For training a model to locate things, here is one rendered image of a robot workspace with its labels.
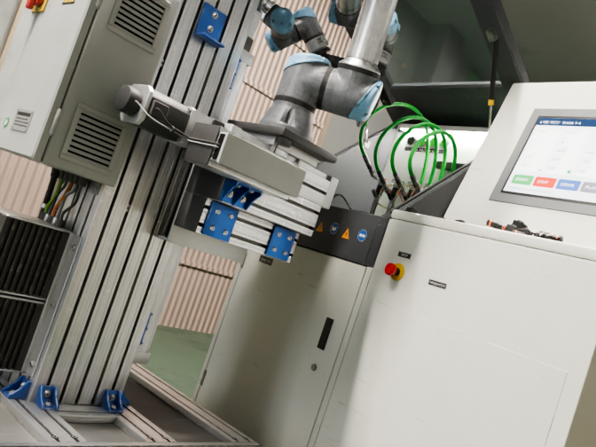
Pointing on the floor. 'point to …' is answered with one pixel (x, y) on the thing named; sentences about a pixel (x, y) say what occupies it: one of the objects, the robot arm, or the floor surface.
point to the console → (476, 320)
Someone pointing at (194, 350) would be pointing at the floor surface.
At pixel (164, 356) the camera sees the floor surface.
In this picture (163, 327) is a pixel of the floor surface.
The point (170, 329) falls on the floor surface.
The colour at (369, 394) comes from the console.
